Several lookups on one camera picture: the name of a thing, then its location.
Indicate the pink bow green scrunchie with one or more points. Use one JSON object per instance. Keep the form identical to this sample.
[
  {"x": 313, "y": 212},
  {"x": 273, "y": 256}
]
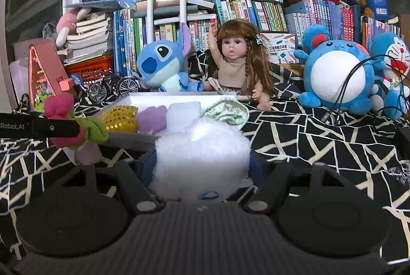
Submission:
[{"x": 61, "y": 107}]

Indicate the stack of white books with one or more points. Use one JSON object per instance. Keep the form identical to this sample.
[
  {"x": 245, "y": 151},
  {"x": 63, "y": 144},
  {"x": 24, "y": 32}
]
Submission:
[{"x": 92, "y": 38}]

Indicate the purple fluffy heart plush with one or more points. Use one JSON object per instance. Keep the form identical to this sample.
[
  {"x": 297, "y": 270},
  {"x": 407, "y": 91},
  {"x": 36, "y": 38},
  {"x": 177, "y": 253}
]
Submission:
[{"x": 152, "y": 119}]

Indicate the brown haired baby doll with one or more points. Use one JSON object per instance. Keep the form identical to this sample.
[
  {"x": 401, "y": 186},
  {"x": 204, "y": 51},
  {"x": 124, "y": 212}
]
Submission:
[{"x": 242, "y": 63}]

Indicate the pink white plush toy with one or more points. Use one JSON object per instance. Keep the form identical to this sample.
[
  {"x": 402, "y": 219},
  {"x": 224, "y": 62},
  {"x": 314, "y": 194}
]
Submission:
[{"x": 67, "y": 23}]

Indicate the white fluffy cat plush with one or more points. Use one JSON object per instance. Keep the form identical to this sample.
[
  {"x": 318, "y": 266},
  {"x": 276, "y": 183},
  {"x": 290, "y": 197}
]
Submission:
[{"x": 208, "y": 161}]

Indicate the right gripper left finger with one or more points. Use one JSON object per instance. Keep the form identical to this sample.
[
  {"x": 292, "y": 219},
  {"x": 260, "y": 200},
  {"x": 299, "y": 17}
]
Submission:
[{"x": 134, "y": 178}]

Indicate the white cardboard box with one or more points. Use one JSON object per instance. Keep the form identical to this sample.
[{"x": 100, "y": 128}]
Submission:
[{"x": 183, "y": 109}]

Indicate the blue Doraemon plush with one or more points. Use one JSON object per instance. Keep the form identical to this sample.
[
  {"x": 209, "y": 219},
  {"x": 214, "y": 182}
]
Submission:
[{"x": 389, "y": 94}]

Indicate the miniature black bicycle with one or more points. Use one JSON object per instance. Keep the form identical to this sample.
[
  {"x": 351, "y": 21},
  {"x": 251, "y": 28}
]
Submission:
[{"x": 104, "y": 84}]

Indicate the blue Stitch plush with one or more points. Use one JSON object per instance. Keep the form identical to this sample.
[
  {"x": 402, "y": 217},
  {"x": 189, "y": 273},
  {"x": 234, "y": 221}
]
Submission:
[{"x": 160, "y": 64}]

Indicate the black white patterned cloth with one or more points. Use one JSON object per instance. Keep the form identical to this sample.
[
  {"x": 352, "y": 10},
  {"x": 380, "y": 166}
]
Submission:
[{"x": 364, "y": 149}]

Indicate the blue round Marill plush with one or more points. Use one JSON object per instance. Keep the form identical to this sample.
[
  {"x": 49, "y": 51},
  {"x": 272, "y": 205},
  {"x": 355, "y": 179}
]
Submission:
[{"x": 337, "y": 74}]

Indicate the green gingham floral cloth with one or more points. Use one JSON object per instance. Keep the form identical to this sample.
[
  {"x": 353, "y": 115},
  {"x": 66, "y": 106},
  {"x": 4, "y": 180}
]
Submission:
[{"x": 230, "y": 111}]

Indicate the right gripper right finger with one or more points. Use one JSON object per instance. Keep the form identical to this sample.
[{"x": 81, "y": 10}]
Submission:
[{"x": 271, "y": 180}]

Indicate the pale pink cloth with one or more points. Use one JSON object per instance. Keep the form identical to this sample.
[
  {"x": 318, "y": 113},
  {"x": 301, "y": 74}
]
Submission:
[{"x": 87, "y": 154}]

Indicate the row of upright books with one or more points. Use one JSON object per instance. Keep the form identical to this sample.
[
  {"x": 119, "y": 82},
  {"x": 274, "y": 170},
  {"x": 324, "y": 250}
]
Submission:
[{"x": 281, "y": 28}]

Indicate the pink triangular dollhouse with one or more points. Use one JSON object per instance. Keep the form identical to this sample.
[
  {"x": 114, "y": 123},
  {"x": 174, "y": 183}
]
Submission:
[{"x": 46, "y": 75}]

